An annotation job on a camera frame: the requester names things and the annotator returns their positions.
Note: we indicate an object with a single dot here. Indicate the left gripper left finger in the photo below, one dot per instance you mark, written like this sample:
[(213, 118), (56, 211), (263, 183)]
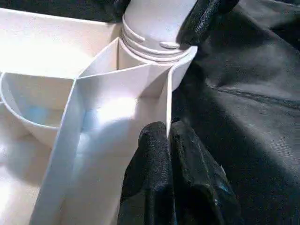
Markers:
[(150, 175)]

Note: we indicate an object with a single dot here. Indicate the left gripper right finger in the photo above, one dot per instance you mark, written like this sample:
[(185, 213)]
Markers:
[(199, 187)]

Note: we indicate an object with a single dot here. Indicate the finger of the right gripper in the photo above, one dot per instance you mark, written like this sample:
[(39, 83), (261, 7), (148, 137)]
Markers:
[(117, 9), (201, 21)]

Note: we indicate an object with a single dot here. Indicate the white plastic table leg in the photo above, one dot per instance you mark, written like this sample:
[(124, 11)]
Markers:
[(152, 23)]

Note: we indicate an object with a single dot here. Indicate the white plastic table top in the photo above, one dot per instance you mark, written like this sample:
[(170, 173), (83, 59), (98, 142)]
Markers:
[(105, 98)]

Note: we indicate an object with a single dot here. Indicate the black plastic mat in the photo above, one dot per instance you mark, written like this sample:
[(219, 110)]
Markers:
[(246, 93)]

